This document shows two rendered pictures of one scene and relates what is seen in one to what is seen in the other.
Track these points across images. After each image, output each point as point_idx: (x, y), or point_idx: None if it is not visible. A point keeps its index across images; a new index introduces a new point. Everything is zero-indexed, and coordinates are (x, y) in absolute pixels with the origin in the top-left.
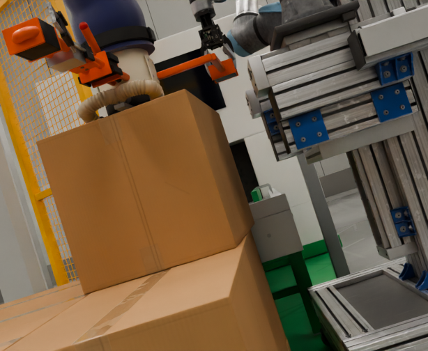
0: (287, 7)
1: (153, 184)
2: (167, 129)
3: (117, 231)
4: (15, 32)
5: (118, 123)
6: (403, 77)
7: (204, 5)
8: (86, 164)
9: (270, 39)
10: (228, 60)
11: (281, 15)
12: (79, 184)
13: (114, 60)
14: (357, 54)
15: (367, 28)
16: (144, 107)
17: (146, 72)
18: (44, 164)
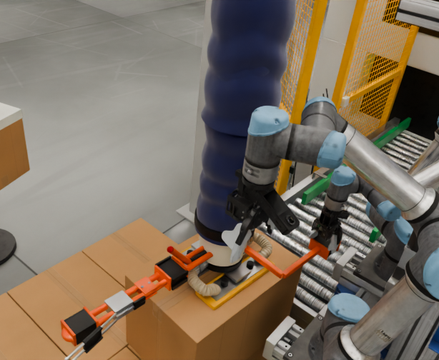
0: (316, 340)
1: (166, 350)
2: (181, 344)
3: (145, 343)
4: (61, 333)
5: (161, 314)
6: None
7: (332, 207)
8: (142, 309)
9: (385, 246)
10: (326, 250)
11: (316, 332)
12: (136, 311)
13: (179, 279)
14: None
15: None
16: (175, 325)
17: (228, 256)
18: (125, 286)
